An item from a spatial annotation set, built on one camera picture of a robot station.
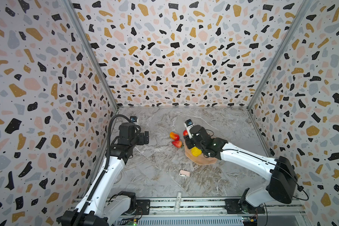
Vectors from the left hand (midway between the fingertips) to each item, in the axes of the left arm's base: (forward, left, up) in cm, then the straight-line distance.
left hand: (138, 130), depth 77 cm
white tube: (-32, -21, -21) cm, 44 cm away
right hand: (0, -26, -3) cm, 26 cm away
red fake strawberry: (+2, -22, -19) cm, 29 cm away
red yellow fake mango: (+9, -20, -20) cm, 29 cm away
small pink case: (-17, -25, -21) cm, 37 cm away
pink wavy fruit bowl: (-7, -36, -24) cm, 44 cm away
